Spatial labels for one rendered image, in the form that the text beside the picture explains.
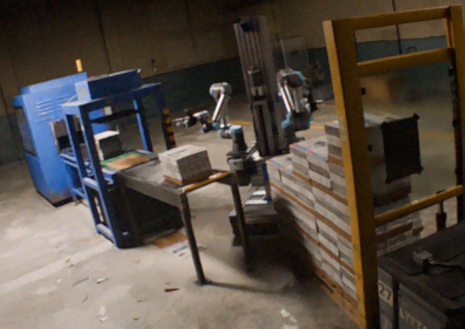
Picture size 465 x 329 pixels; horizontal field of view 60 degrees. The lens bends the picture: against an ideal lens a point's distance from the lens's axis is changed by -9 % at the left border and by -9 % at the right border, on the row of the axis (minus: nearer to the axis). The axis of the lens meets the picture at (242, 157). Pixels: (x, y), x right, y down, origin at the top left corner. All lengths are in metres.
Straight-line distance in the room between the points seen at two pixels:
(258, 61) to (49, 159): 3.74
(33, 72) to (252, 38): 8.50
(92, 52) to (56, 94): 5.76
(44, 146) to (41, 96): 0.72
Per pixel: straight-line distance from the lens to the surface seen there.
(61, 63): 12.13
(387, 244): 2.65
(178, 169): 3.50
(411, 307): 1.96
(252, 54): 4.17
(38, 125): 6.69
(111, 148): 5.33
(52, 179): 6.80
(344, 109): 1.89
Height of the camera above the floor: 1.83
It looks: 15 degrees down
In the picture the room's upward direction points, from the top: 11 degrees counter-clockwise
